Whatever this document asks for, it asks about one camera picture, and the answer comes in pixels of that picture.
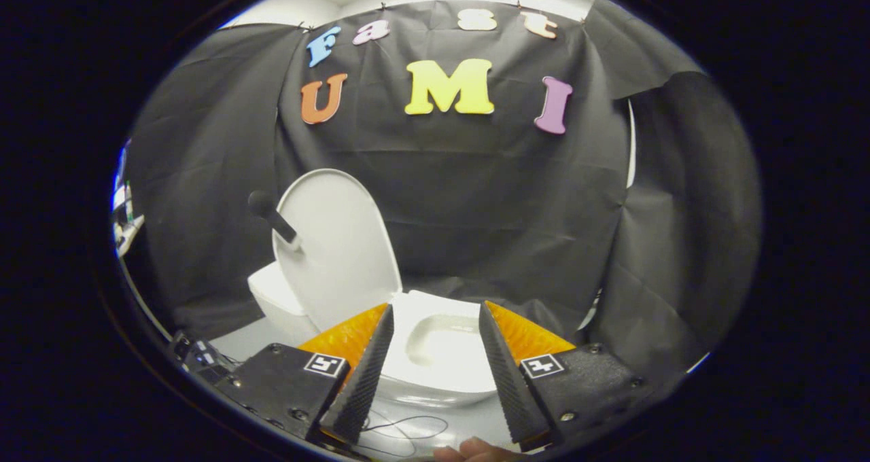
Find white toilet lid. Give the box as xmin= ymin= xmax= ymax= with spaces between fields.
xmin=272 ymin=168 xmax=403 ymax=334

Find black backdrop cloth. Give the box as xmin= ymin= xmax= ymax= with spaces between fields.
xmin=126 ymin=0 xmax=762 ymax=381

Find thin black cables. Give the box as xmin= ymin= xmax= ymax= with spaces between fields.
xmin=360 ymin=411 xmax=449 ymax=459

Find white toilet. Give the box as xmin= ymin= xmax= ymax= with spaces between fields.
xmin=247 ymin=262 xmax=500 ymax=408

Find grey lid lift handle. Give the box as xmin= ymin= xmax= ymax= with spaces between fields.
xmin=247 ymin=190 xmax=303 ymax=252

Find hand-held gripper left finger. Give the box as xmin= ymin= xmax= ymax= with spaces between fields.
xmin=224 ymin=303 xmax=396 ymax=446

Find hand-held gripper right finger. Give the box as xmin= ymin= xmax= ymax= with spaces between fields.
xmin=478 ymin=301 xmax=650 ymax=449

